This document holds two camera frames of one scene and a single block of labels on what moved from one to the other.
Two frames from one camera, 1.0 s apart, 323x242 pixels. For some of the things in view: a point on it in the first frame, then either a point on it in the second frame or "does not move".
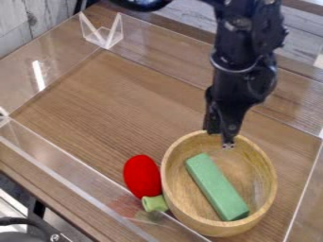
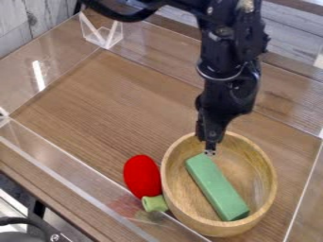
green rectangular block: (217, 186) does not move
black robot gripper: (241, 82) → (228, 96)
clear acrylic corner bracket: (103, 36) does not move
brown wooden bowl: (248, 169) does not move
